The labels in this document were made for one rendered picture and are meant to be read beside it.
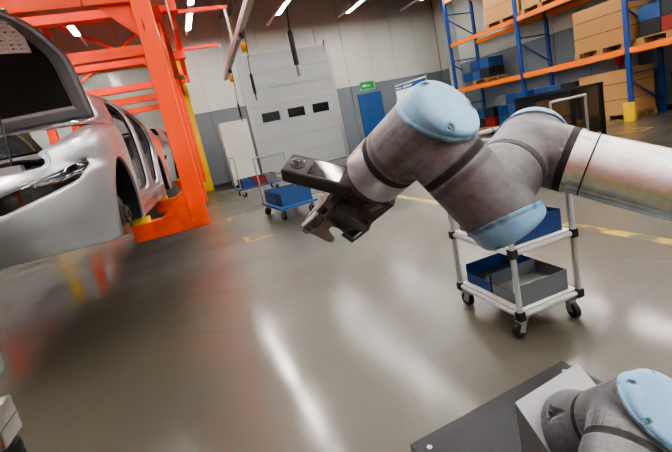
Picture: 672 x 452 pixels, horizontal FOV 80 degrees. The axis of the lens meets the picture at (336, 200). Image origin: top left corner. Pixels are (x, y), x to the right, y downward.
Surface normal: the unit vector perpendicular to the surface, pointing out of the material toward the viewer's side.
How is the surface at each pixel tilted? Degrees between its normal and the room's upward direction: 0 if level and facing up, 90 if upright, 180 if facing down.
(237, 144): 90
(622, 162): 63
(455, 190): 97
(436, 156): 89
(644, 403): 42
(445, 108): 56
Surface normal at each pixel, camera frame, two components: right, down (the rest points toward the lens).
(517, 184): 0.42, -0.40
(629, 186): -0.61, 0.34
